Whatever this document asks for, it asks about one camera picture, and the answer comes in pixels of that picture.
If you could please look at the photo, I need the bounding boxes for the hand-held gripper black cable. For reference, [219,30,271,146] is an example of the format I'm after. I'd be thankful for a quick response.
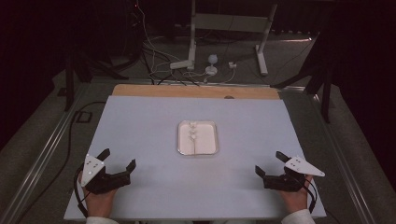
[298,176,318,215]
[73,163,94,218]

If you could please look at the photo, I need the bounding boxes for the long black floor cable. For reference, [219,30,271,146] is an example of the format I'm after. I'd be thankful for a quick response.
[15,101,106,224]

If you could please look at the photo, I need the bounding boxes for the pale blue table mat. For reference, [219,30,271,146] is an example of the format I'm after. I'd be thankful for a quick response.
[64,95,327,221]

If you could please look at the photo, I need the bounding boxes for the square glass plate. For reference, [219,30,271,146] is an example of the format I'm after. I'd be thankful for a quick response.
[177,119,219,157]

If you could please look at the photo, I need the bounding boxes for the black angled stand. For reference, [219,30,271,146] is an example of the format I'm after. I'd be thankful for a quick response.
[270,31,337,124]

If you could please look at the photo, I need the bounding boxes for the small white round lamp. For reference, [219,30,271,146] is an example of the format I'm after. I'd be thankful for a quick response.
[205,54,219,77]

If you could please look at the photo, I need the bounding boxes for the metal floor rail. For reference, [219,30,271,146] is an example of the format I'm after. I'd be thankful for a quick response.
[306,91,379,224]
[0,82,92,224]

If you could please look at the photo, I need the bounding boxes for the person's right hand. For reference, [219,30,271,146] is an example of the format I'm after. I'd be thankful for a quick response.
[278,175,314,215]

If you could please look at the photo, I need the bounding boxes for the white cables on floor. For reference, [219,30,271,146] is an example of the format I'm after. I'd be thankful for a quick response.
[135,0,237,84]

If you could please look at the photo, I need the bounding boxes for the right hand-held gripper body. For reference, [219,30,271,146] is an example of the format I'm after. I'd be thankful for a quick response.
[262,156,326,192]

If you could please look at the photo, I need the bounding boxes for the left hand-held gripper black cable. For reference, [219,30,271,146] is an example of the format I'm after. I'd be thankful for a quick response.
[73,163,94,218]

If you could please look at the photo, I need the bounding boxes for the white metal stand frame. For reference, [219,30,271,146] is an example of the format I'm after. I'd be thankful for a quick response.
[187,0,278,77]

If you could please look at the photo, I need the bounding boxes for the black square floor plate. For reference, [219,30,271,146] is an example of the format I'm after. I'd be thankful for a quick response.
[74,110,93,124]

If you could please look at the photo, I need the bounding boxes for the white power strip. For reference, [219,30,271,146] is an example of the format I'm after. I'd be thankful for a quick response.
[169,59,194,70]

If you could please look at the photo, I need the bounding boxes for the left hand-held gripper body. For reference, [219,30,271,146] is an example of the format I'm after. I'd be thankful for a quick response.
[79,153,132,196]

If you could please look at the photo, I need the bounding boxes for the person's left hand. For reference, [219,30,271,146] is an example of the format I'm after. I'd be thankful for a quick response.
[78,173,120,217]

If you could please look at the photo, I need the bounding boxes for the black tripod stand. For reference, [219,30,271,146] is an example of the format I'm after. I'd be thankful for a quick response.
[64,46,130,112]

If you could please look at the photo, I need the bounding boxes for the right hand-held gripper black cable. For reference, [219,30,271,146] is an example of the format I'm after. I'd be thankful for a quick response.
[298,176,318,215]

